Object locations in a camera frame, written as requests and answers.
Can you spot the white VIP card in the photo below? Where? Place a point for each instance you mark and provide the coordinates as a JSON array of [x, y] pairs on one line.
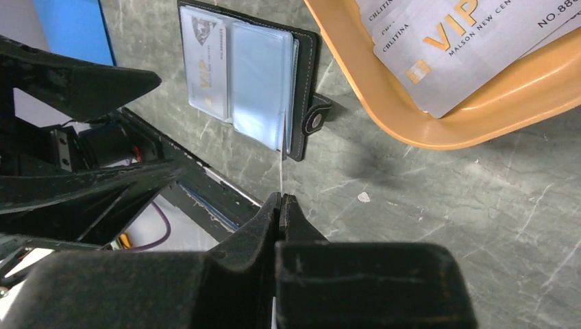
[[282, 152], [204, 38]]

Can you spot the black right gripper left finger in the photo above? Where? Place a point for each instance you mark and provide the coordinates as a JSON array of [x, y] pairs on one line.
[[228, 286]]

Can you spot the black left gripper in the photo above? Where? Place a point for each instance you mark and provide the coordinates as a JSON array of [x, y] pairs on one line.
[[61, 204]]

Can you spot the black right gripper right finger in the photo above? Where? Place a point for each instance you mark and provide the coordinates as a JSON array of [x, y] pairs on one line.
[[320, 284]]

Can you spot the black leather card holder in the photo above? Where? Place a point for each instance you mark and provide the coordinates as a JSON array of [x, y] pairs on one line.
[[271, 69]]

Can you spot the white card in tray right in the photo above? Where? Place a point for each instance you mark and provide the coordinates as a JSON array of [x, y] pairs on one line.
[[443, 51]]

